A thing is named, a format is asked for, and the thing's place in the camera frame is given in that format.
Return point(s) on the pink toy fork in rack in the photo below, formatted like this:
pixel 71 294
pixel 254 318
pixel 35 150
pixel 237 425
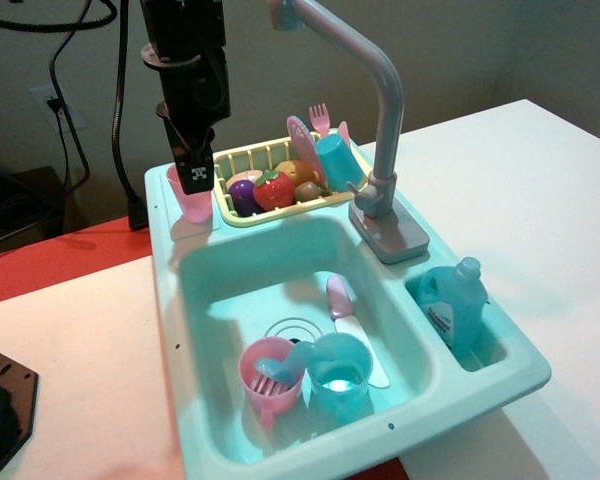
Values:
pixel 320 119

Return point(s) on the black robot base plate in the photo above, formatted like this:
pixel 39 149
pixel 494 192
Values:
pixel 18 396

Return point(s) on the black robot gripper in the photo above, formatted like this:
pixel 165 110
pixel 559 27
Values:
pixel 186 47

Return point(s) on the blue cup in rack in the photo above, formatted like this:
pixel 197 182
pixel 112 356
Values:
pixel 338 163

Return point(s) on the red toy strawberry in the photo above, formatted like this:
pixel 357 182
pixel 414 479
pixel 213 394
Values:
pixel 274 189

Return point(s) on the toy knife pink handle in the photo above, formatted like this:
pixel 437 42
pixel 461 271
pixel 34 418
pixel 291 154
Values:
pixel 342 313

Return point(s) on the pink toy fruit slice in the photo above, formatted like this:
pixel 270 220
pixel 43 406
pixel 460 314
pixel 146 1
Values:
pixel 250 175

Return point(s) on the pink mug in sink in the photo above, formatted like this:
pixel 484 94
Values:
pixel 268 398

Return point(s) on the purple toy plum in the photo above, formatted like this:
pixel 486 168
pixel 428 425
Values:
pixel 241 192

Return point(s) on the yellow dish rack basket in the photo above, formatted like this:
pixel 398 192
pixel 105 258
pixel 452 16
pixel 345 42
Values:
pixel 261 156

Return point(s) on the blue toy soap bottle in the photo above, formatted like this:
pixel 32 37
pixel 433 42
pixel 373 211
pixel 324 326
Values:
pixel 452 299

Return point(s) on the pink cup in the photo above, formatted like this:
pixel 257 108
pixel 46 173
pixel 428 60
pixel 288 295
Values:
pixel 196 207

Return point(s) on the blue mug in sink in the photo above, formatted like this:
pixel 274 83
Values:
pixel 340 379

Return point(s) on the blue toy spoon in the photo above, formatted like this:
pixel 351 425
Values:
pixel 301 355

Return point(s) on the pink utensil behind cup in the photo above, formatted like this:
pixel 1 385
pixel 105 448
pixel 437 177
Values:
pixel 343 132

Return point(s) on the pink fork in mug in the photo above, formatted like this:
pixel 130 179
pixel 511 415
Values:
pixel 263 385

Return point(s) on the white wall outlet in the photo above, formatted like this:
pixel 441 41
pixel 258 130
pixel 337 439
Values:
pixel 48 101

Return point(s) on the pink toy plate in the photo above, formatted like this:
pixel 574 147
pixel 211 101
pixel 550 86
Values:
pixel 304 144

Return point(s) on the grey pink toy faucet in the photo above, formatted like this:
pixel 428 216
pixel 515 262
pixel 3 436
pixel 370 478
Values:
pixel 382 221

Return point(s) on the yellow orange toy fruit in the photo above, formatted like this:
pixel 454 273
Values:
pixel 297 171

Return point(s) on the teal toy sink unit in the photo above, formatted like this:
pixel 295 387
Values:
pixel 221 287

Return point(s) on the brown toy kiwi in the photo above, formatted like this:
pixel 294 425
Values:
pixel 309 191

